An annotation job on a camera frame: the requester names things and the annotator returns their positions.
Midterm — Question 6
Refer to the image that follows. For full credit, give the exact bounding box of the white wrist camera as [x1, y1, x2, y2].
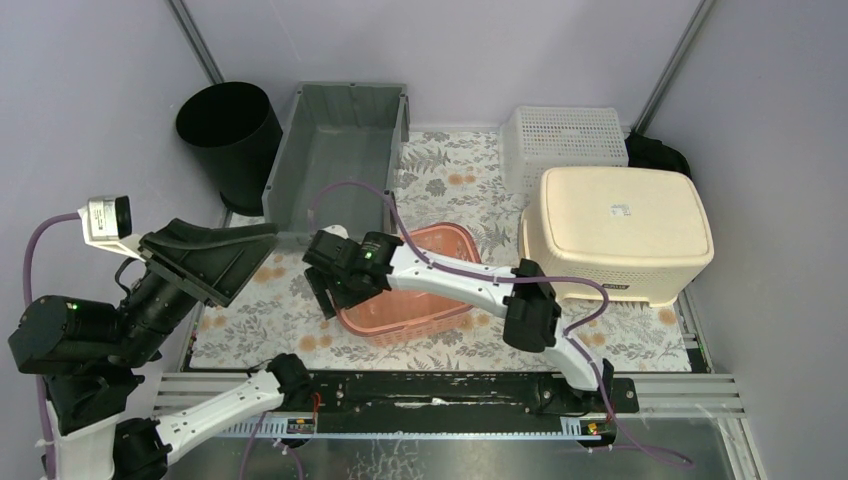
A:
[322, 224, 349, 239]
[77, 195, 142, 260]

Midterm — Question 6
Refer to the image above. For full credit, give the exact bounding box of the cream plastic laundry basket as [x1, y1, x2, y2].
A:
[518, 166, 715, 307]

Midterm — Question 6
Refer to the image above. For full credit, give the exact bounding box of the pink perforated plastic basket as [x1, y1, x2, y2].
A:
[334, 222, 481, 347]

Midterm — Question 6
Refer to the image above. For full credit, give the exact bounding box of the black cylindrical bin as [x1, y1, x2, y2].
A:
[175, 81, 283, 217]

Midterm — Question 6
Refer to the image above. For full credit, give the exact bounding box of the grey plastic storage bin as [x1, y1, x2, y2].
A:
[262, 82, 410, 245]

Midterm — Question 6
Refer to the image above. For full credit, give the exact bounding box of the black crumpled cloth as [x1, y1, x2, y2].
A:
[625, 132, 692, 179]

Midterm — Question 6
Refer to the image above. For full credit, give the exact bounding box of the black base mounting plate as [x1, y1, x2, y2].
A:
[272, 370, 639, 435]

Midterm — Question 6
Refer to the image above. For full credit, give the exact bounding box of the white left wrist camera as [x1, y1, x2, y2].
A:
[77, 195, 142, 260]

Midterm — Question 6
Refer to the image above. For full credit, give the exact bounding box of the aluminium frame rail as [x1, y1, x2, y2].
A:
[153, 367, 747, 442]

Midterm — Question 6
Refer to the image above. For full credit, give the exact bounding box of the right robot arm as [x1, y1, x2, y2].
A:
[303, 230, 614, 412]

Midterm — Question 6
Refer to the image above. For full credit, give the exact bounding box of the white perforated plastic basket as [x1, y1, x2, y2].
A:
[498, 106, 629, 194]

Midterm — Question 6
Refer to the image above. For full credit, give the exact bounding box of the floral patterned table mat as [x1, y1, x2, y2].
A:
[187, 132, 691, 372]

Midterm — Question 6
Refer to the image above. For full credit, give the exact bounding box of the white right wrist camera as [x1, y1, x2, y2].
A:
[322, 224, 349, 239]

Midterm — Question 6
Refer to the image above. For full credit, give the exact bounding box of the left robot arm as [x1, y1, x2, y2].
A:
[8, 219, 312, 479]

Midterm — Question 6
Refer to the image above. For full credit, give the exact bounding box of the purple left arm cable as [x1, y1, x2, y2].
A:
[23, 211, 84, 478]

